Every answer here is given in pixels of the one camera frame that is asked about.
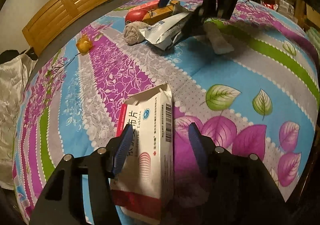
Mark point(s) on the grey rolled sock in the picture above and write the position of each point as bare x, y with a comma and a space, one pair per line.
132, 34

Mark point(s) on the wooden headboard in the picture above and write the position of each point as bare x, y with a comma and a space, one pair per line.
54, 17

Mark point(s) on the red apple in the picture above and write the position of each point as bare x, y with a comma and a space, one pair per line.
135, 15

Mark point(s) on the white red medicine box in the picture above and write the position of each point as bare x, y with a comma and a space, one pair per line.
146, 182

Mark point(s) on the floral purple blue bedsheet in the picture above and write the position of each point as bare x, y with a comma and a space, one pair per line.
262, 98

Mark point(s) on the yellow artificial rose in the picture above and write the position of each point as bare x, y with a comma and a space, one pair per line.
84, 44

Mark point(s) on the grey flat sock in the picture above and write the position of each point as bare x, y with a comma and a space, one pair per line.
219, 44

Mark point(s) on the brown small carton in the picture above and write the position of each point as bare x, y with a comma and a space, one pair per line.
158, 14

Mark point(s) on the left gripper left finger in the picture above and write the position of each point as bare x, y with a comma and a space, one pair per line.
118, 149

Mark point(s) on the pink small box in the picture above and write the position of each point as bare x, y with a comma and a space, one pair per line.
150, 5

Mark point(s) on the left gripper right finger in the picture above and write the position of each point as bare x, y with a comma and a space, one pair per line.
202, 146

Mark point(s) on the white foil pouch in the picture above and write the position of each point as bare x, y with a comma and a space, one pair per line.
167, 32

